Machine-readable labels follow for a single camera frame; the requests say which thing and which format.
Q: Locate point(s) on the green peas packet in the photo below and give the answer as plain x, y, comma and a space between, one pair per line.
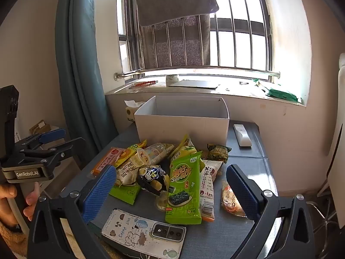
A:
219, 153

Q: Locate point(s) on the white remote control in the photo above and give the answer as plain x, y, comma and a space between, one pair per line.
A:
242, 136

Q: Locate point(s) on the dark blue snack packet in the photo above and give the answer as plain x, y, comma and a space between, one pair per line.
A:
151, 175

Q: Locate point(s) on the green cloth on sill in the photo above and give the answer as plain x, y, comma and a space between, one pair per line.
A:
280, 93

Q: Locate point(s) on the phone with cartoon case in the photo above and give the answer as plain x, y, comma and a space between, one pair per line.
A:
129, 234

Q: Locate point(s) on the light green snack packet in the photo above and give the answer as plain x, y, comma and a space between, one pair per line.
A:
125, 194

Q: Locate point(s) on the cream corn cake packet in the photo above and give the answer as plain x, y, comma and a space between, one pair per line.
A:
128, 174

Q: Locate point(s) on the white cardboard box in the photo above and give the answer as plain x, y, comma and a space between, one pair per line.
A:
183, 129

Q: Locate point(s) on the clear jelly cup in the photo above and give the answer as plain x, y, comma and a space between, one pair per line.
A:
162, 201

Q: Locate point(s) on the orange pastry packet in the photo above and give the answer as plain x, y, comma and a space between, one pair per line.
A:
229, 199

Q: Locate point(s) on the stone window sill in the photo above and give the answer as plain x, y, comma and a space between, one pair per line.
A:
242, 94

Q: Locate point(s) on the tissue pack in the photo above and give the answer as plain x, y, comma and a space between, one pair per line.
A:
131, 112

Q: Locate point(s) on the grey flat board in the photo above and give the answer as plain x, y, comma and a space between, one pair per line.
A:
194, 84

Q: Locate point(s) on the person's left hand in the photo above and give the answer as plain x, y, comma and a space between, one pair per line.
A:
32, 201

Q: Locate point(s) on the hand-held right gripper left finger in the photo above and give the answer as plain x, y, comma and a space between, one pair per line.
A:
98, 194

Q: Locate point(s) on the yellow green snack packet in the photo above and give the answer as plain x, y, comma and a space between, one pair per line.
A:
184, 151

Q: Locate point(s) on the grey woven mat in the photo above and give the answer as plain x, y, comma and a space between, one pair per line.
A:
175, 45

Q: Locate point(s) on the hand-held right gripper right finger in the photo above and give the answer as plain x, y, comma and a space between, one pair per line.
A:
242, 194

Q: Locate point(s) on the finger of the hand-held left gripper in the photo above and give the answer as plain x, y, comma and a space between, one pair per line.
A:
52, 135
67, 145

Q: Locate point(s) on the orange snack packet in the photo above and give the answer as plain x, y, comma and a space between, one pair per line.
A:
107, 159

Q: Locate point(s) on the steel window guard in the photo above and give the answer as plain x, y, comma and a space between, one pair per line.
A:
204, 68

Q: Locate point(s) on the white chair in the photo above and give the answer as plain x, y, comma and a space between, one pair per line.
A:
337, 140

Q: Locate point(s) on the white red snack packet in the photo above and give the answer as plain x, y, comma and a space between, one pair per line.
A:
209, 197

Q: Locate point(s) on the grey towel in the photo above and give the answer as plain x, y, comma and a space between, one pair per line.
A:
175, 2

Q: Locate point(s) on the green seaweed snack packet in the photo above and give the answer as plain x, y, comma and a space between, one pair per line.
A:
183, 183

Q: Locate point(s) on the teal curtain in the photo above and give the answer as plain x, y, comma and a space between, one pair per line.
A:
80, 72

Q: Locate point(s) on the yellow pudding cup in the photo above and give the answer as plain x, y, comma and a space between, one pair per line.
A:
142, 157

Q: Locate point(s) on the white blue cake packet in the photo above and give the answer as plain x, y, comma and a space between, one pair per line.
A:
157, 151

